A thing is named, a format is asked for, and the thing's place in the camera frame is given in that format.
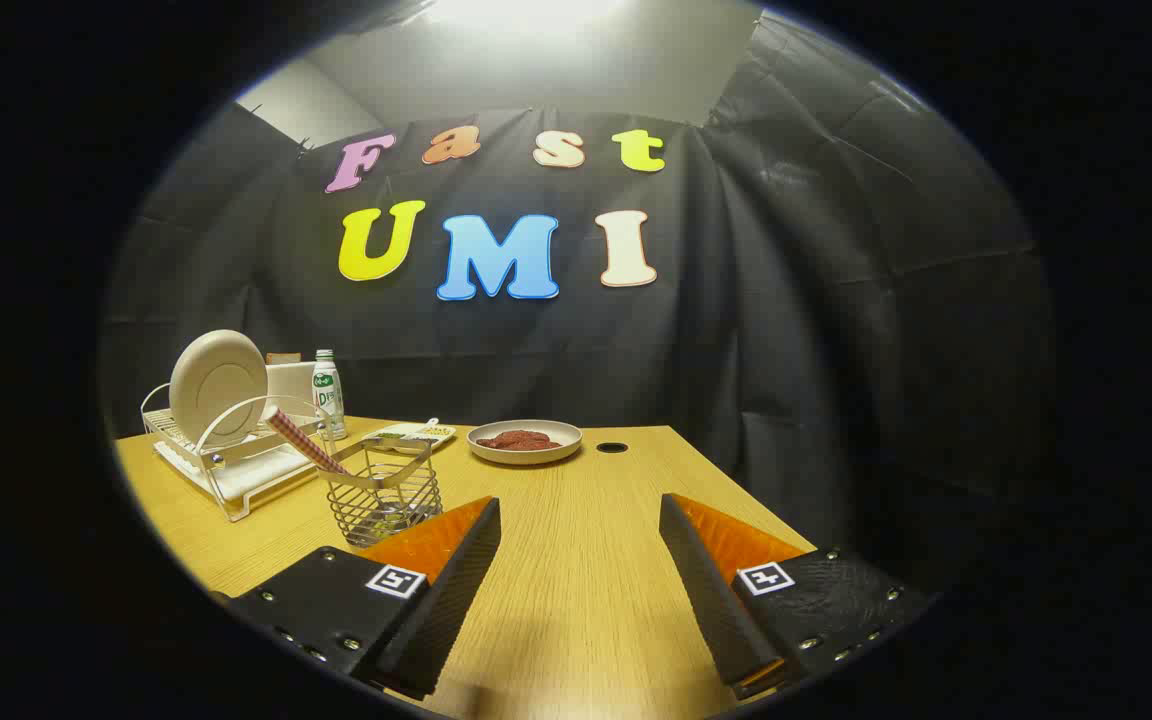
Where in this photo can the cream round plate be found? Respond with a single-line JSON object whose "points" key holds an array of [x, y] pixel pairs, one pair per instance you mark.
{"points": [[216, 385]]}

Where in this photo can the black backdrop cloth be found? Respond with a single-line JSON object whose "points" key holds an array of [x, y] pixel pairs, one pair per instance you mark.
{"points": [[736, 350]]}

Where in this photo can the brown toast slice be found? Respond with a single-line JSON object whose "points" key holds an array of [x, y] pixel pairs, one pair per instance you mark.
{"points": [[283, 358]]}

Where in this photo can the red meat patty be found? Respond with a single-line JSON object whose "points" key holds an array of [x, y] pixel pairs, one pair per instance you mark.
{"points": [[534, 440], [496, 440]]}

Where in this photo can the small beige plate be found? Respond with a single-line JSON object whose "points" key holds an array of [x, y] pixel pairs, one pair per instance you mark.
{"points": [[526, 456]]}

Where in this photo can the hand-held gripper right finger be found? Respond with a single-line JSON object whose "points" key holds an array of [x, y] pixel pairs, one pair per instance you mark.
{"points": [[706, 590]]}

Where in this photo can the white toaster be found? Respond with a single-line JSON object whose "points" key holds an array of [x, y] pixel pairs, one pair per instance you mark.
{"points": [[291, 385]]}

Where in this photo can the plastic bottle with green label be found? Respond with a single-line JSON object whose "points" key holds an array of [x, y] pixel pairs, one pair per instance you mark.
{"points": [[328, 395]]}

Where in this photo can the white divided dish with beans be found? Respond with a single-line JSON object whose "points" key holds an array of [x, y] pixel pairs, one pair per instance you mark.
{"points": [[416, 435]]}

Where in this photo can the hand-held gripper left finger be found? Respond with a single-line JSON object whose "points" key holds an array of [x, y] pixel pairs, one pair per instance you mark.
{"points": [[456, 590]]}

